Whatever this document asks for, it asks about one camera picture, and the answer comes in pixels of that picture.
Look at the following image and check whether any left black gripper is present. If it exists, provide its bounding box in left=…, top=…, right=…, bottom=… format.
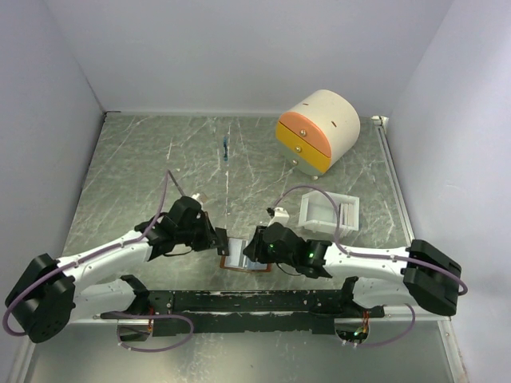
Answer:
left=176, top=211, right=224, bottom=251

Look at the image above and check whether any brown leather card holder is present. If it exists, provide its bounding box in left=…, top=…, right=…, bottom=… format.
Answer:
left=220, top=238, right=271, bottom=274

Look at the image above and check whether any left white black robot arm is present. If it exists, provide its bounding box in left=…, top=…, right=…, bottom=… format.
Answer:
left=2, top=196, right=228, bottom=343

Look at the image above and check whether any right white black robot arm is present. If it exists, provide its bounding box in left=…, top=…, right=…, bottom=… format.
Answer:
left=243, top=223, right=467, bottom=318

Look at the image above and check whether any white plastic card tray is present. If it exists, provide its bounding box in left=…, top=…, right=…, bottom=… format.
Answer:
left=298, top=191, right=359, bottom=237

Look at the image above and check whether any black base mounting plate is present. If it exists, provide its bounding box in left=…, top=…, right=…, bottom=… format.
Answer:
left=124, top=289, right=385, bottom=337

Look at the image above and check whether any blue mark on table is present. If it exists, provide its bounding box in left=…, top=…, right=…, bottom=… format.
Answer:
left=223, top=136, right=229, bottom=162

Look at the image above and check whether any cream mini drawer cabinet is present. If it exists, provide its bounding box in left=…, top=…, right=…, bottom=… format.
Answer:
left=275, top=89, right=361, bottom=177

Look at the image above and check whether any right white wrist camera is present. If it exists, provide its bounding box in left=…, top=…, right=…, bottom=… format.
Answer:
left=267, top=207, right=290, bottom=226

